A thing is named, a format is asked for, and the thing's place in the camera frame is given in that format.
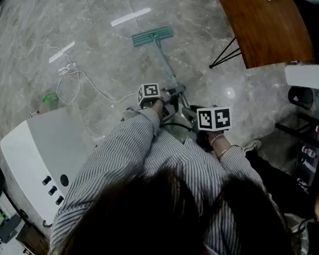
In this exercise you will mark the brown wooden cabinet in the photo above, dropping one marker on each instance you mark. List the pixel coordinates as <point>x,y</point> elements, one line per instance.
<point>34,242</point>

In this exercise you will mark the black waste bin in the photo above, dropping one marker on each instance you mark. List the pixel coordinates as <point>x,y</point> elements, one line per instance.
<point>300,97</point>

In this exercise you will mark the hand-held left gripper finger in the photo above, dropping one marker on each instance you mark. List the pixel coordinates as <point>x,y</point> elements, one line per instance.
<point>177,89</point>
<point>175,106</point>

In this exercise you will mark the small bottle with red cap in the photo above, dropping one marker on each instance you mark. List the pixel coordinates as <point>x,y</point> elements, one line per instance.
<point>34,114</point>

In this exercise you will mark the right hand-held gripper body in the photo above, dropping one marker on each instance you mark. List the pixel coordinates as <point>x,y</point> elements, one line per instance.
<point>214,118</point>

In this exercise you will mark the green plastic object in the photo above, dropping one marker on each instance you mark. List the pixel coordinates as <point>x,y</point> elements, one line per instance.
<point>50,98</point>

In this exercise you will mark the black knob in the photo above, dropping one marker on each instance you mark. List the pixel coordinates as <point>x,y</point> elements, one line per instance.
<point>46,180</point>
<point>59,200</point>
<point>53,190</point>

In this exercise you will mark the brown wooden table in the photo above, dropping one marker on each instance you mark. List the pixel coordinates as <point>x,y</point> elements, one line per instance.
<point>266,27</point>

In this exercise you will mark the person's left forearm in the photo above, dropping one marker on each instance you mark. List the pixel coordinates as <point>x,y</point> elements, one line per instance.
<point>136,127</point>

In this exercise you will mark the white table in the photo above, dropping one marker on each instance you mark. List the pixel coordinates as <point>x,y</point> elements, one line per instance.
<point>315,76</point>

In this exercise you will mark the white power strip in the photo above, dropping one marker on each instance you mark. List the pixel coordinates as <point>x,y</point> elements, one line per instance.
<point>68,68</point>

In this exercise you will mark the gold bangle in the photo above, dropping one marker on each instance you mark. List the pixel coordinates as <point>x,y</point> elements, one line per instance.
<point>223,152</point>

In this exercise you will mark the person's striped shirt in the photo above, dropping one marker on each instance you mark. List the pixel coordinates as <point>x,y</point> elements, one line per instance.
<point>189,167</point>

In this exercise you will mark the teal mop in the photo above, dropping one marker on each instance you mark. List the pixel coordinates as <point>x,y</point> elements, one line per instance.
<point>152,37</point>

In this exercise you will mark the person's right forearm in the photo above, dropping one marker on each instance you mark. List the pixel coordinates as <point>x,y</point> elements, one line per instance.
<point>229,159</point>

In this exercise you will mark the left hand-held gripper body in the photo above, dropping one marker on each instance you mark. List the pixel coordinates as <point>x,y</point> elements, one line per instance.
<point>149,93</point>

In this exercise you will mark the grey device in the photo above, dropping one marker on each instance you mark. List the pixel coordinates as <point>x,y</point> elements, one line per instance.
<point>8,228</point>

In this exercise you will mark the black hairpin table leg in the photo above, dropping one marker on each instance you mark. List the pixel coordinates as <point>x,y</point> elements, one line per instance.
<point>211,66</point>

